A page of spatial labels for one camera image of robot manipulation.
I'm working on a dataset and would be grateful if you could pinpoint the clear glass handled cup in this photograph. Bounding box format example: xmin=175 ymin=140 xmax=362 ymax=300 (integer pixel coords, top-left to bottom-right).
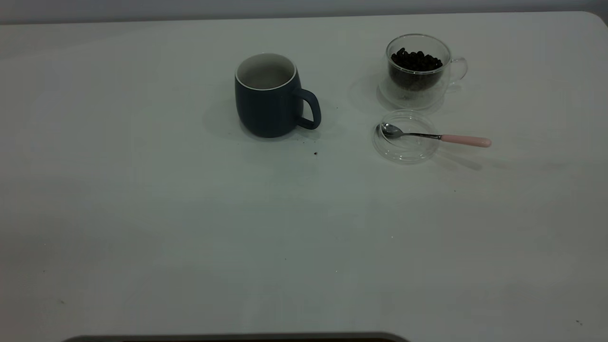
xmin=379 ymin=33 xmax=469 ymax=111

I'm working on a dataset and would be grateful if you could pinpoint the metal spoon pink handle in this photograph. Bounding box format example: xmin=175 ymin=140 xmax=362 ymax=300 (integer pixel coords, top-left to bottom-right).
xmin=380 ymin=123 xmax=493 ymax=148

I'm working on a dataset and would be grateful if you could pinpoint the coffee beans large heap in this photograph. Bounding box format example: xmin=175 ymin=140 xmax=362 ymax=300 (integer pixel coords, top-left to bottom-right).
xmin=389 ymin=47 xmax=445 ymax=91

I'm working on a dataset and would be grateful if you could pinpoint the clear round glass dish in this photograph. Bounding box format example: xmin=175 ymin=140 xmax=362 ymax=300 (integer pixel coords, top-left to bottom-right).
xmin=372 ymin=109 xmax=441 ymax=165

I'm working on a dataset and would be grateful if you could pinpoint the dark grey ceramic mug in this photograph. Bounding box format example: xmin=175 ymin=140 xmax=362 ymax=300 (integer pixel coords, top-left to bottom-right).
xmin=234 ymin=52 xmax=322 ymax=139

